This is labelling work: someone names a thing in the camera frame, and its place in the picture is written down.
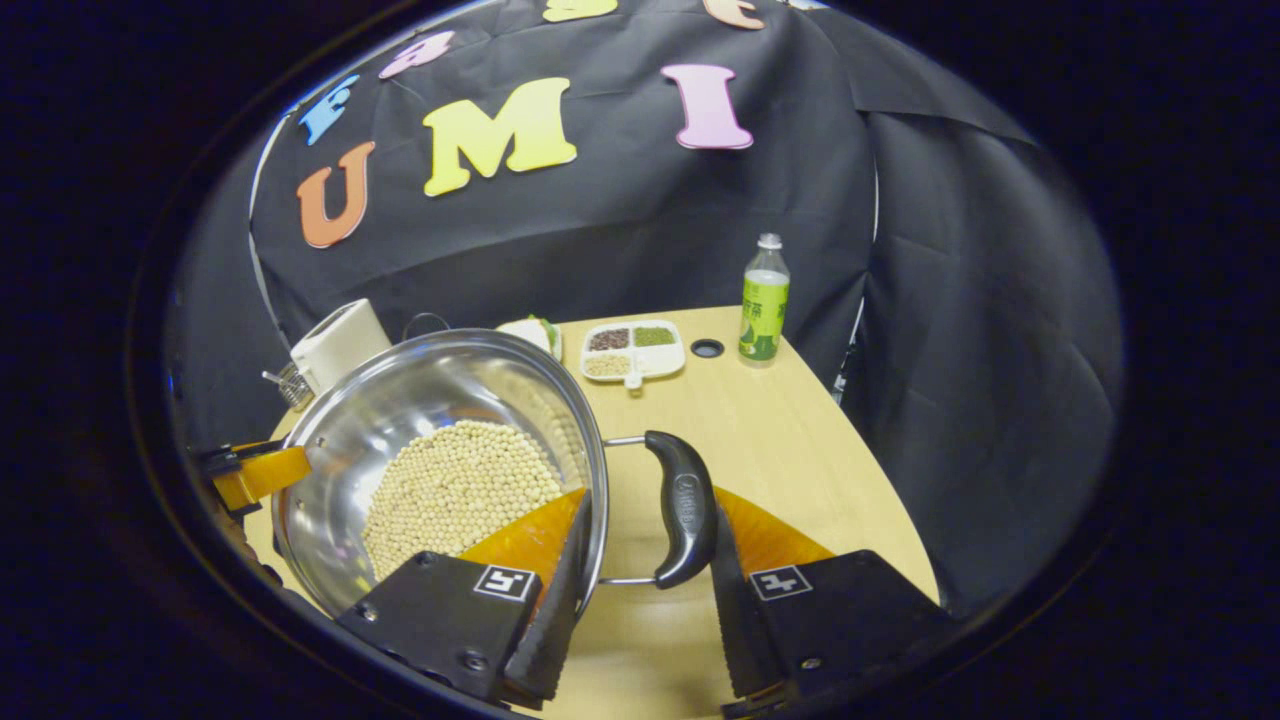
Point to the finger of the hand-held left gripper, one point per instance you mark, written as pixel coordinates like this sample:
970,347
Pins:
260,475

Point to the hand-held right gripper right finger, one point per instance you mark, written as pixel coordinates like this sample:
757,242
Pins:
745,630

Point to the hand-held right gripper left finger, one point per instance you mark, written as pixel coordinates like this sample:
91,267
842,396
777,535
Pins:
560,620

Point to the white toaster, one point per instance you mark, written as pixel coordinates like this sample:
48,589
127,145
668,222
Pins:
340,345

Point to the pile of yellow soybeans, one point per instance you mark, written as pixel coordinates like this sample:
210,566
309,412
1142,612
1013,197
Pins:
455,490

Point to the white divided grain tray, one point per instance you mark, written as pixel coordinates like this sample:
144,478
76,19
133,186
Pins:
632,350

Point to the plate with sandwich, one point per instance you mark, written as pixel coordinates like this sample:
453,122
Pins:
530,335

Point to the green drink bottle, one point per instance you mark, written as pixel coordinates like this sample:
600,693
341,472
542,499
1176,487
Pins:
765,310

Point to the black backdrop cloth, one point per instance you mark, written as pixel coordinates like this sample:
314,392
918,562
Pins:
620,220

